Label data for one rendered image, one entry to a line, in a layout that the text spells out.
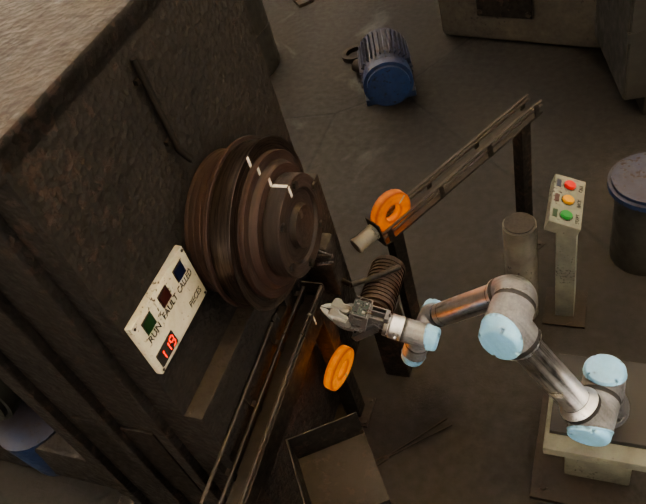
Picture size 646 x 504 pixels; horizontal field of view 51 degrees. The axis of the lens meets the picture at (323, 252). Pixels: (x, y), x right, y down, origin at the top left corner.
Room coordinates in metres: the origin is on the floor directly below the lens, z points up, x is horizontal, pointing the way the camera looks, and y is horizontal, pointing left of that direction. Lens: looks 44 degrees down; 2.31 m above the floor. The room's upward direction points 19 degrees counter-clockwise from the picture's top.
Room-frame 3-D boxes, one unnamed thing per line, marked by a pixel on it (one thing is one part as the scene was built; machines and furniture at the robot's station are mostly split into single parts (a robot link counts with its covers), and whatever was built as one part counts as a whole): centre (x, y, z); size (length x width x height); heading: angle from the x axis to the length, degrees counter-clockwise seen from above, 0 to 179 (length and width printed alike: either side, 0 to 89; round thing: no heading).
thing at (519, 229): (1.64, -0.70, 0.26); 0.12 x 0.12 x 0.52
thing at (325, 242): (1.61, 0.01, 0.68); 0.11 x 0.08 x 0.24; 58
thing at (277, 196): (1.35, 0.04, 1.11); 0.28 x 0.06 x 0.28; 148
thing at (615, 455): (0.98, -0.66, 0.28); 0.32 x 0.32 x 0.04; 57
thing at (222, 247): (1.40, 0.13, 1.11); 0.47 x 0.06 x 0.47; 148
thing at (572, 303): (1.59, -0.86, 0.31); 0.24 x 0.16 x 0.62; 148
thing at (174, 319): (1.17, 0.40, 1.15); 0.26 x 0.02 x 0.18; 148
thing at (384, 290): (1.61, -0.16, 0.27); 0.22 x 0.13 x 0.53; 148
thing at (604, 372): (0.97, -0.65, 0.49); 0.13 x 0.12 x 0.14; 139
